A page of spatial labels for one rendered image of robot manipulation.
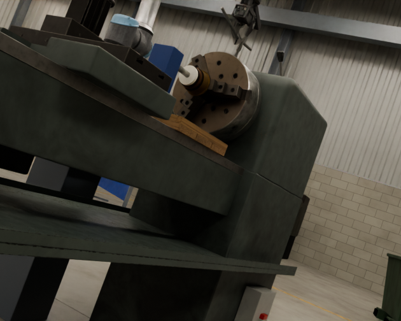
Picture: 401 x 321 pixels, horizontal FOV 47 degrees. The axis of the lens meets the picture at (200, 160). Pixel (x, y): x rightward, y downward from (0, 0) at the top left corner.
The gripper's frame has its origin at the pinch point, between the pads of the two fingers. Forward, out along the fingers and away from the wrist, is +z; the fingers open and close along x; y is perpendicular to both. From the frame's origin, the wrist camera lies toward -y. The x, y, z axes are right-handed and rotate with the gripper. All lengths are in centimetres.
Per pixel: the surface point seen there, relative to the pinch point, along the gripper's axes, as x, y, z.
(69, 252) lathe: 46, 96, 84
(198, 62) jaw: 8.5, 31.4, 22.2
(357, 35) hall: -266, -887, -420
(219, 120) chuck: 22, 25, 39
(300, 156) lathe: 36, -27, 34
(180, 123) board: 32, 60, 49
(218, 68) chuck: 13.3, 25.4, 20.7
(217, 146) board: 32, 37, 49
